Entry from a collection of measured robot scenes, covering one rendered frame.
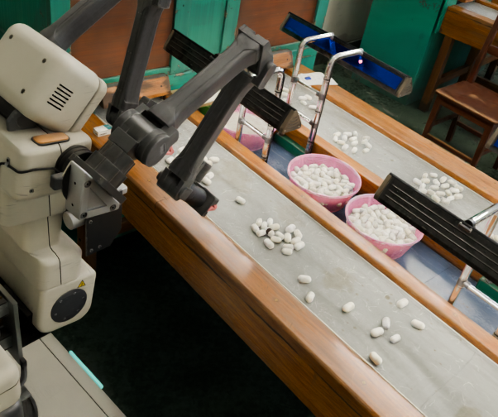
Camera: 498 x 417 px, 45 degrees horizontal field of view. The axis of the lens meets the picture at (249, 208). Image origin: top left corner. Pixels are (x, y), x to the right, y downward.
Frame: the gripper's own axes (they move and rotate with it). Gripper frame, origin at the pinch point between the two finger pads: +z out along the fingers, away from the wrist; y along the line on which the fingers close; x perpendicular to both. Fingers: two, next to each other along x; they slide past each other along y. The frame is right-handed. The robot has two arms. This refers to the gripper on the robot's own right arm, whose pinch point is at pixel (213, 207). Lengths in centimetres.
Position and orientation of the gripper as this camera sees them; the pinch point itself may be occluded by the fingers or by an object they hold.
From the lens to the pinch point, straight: 178.1
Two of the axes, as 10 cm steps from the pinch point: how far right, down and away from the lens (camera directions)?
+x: -6.2, 7.8, 0.6
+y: -6.4, -5.5, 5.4
